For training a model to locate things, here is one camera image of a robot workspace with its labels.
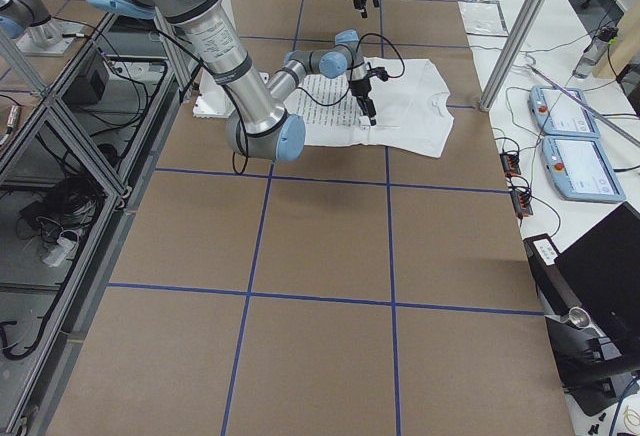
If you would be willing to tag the white long-sleeve printed shirt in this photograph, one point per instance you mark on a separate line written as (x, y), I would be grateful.
(411, 110)

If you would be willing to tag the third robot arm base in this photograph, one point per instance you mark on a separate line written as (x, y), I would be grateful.
(37, 33)

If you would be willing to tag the clear plastic bag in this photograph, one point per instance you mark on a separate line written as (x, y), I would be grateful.
(483, 18)

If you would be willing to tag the orange terminal board upper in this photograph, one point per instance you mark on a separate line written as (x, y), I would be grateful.
(510, 164)

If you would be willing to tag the orange terminal board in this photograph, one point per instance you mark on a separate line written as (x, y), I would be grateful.
(521, 204)
(510, 164)

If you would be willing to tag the orange terminal board lower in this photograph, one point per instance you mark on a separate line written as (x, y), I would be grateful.
(521, 204)

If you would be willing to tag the upper blue teach pendant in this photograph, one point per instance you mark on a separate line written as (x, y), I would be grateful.
(558, 115)

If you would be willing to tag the blue teach pendant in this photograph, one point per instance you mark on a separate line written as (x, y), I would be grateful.
(558, 115)
(580, 170)

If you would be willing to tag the lower blue teach pendant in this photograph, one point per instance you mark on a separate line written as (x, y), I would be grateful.
(580, 170)

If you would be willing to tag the clear water bottle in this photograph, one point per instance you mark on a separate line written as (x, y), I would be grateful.
(595, 50)

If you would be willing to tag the black power brick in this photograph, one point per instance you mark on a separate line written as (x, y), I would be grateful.
(89, 84)

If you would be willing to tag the black laptop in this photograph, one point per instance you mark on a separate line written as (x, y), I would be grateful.
(602, 269)

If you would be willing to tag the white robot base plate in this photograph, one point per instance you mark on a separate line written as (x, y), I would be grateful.
(212, 101)

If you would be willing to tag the aluminium frame post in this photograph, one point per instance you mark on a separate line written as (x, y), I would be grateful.
(523, 23)

